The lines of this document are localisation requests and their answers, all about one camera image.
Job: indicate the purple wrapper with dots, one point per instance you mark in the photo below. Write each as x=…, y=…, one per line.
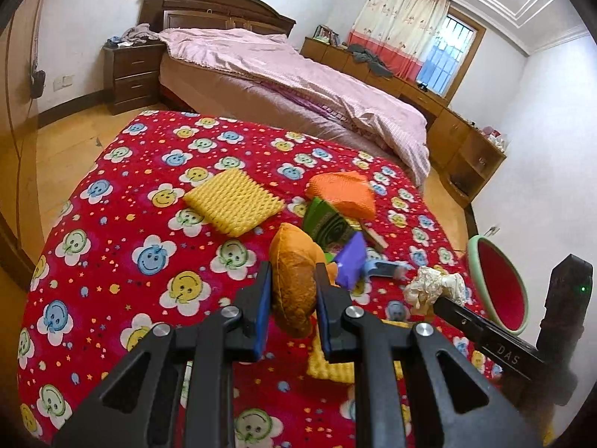
x=352, y=256

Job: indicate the small brown carton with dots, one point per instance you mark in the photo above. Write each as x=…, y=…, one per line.
x=375, y=240

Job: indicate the pink quilt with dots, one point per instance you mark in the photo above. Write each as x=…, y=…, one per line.
x=289, y=74

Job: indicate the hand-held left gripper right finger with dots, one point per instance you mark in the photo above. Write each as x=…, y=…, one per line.
x=324, y=317

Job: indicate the small yellow foam pad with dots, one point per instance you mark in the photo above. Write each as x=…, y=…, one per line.
x=319, y=371

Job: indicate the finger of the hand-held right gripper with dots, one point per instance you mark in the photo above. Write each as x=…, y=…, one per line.
x=485, y=336

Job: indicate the red basin with green rim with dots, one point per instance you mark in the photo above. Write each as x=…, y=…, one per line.
x=501, y=284

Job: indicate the red flower print blanket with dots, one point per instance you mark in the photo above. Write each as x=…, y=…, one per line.
x=116, y=196

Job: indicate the wooden wardrobe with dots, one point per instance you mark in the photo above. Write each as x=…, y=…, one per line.
x=14, y=149

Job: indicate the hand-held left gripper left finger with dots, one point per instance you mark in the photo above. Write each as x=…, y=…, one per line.
x=263, y=308

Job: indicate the green packet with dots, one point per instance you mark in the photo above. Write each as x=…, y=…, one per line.
x=326, y=226

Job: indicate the wooden bed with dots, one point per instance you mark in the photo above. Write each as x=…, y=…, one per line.
x=210, y=9

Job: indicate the light blue plastic wrapper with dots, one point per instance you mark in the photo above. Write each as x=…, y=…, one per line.
x=382, y=270

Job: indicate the low wall socket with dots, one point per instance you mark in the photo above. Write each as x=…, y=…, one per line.
x=491, y=231

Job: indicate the window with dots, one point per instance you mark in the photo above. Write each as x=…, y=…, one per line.
x=443, y=60

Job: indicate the long wooden desk cabinet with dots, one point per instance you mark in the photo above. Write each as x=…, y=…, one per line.
x=447, y=126

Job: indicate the pink plastic bag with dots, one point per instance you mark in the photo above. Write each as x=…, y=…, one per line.
x=494, y=137

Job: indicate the white wall socket panel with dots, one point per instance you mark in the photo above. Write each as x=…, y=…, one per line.
x=63, y=82

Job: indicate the row of books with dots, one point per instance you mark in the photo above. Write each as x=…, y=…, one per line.
x=326, y=35

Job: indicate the dark grey clothes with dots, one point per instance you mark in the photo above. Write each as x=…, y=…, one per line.
x=368, y=56

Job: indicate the large yellow foam pad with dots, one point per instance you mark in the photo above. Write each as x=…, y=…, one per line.
x=233, y=200

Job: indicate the wooden nightstand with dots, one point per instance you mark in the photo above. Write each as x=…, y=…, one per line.
x=135, y=79

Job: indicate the orange snack packet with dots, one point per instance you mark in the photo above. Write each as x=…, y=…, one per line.
x=294, y=275

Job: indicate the black pouch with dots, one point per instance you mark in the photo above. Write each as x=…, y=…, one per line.
x=37, y=84

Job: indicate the cream and red curtain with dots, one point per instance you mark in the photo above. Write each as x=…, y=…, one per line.
x=396, y=18

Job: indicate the beige paper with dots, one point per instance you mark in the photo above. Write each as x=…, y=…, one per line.
x=433, y=284

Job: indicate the pile of light clothes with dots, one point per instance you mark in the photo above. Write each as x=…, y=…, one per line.
x=137, y=33

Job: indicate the orange foam net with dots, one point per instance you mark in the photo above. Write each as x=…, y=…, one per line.
x=345, y=191

